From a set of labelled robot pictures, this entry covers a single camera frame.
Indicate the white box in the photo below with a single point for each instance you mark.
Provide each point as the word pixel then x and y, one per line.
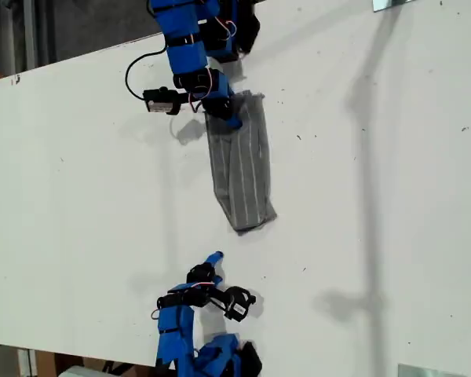
pixel 82 372

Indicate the black camera box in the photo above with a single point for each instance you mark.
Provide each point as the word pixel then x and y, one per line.
pixel 238 304
pixel 161 101

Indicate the grey striped square towel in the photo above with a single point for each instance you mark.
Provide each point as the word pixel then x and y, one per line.
pixel 243 176

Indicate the white table leg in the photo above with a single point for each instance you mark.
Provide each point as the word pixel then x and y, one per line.
pixel 26 362

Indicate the black camera stalk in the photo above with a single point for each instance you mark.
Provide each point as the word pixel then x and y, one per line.
pixel 190 98
pixel 219 299

